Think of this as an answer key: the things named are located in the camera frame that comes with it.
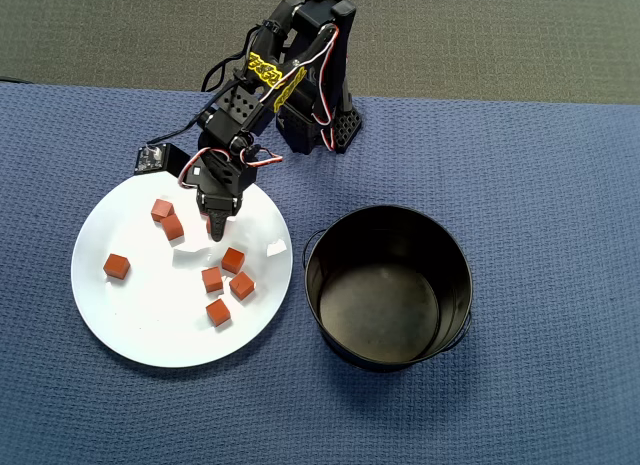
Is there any white round plate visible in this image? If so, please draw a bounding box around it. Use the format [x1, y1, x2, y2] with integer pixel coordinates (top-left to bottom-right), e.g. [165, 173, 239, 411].
[70, 172, 294, 370]

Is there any red white servo wire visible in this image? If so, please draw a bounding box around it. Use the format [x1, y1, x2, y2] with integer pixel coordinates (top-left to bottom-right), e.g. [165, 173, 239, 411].
[259, 24, 341, 151]
[177, 143, 284, 190]

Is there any black metal bucket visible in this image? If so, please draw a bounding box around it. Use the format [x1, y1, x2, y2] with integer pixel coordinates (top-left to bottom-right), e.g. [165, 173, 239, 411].
[301, 204, 474, 374]

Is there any blue woven cloth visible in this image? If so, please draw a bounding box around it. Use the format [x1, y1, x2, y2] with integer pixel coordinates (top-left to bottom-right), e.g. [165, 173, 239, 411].
[0, 81, 640, 465]

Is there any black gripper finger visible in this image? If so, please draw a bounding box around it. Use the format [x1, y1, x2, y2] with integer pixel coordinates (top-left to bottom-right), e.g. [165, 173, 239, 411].
[205, 210, 232, 244]

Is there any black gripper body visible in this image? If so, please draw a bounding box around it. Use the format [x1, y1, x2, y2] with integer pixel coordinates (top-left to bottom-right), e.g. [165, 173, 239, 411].
[178, 147, 259, 216]

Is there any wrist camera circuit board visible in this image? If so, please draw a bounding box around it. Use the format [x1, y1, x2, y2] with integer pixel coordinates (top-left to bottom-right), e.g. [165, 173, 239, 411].
[133, 142, 187, 177]

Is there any black camera cable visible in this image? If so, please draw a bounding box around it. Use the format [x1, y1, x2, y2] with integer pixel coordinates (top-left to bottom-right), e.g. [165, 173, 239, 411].
[147, 53, 251, 146]

